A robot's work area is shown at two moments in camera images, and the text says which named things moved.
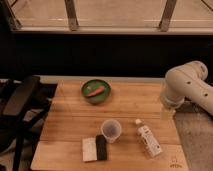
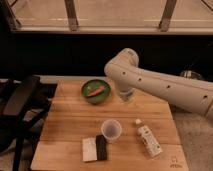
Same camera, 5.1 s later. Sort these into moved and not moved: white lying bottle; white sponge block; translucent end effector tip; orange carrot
Moved: translucent end effector tip
Not moved: orange carrot; white sponge block; white lying bottle
